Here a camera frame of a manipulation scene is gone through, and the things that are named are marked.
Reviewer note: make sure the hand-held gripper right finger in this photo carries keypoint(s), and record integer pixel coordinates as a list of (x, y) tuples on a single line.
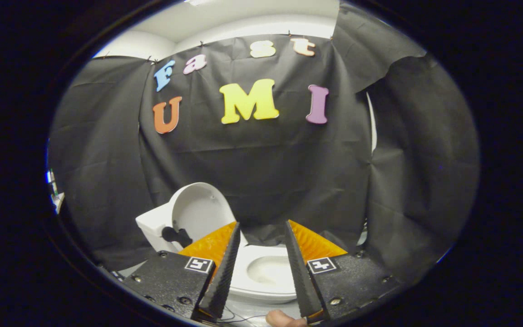
[(298, 277)]

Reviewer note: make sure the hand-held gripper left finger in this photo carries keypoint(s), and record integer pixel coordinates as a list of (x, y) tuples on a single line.
[(223, 277)]

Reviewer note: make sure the white toilet lid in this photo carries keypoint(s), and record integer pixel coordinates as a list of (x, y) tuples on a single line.
[(202, 209)]

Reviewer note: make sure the white toilet seat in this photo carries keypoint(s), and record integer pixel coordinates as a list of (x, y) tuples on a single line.
[(243, 272)]

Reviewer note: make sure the white toilet bowl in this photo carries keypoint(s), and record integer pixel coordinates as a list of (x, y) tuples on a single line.
[(273, 270)]

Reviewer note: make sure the white toilet tank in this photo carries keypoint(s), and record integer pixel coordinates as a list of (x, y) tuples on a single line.
[(152, 225)]

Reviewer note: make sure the black backdrop cloth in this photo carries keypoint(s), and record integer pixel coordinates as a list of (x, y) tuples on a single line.
[(261, 172)]

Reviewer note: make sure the white clutter by cloth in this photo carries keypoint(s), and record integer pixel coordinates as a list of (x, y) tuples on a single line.
[(55, 195)]

